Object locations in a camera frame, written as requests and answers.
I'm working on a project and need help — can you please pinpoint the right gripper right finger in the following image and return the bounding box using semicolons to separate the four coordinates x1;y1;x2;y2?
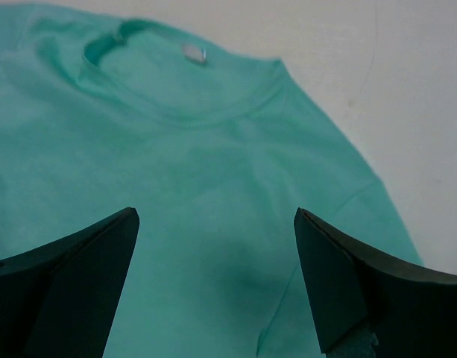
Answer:
294;209;457;357

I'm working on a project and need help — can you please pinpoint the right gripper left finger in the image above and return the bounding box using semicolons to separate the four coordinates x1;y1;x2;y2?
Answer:
0;207;139;357

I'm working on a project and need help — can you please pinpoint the teal t-shirt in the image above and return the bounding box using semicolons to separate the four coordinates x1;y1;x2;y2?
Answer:
0;4;420;357

